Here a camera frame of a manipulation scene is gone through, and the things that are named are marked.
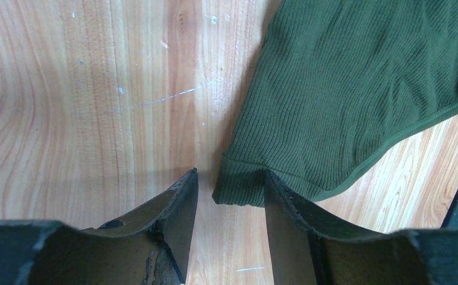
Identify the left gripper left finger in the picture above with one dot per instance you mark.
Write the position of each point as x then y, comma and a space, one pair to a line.
148, 245

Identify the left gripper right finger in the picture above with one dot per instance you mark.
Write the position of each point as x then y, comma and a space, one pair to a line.
309, 245

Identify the green underwear white waistband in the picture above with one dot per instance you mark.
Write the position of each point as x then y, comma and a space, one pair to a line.
337, 84

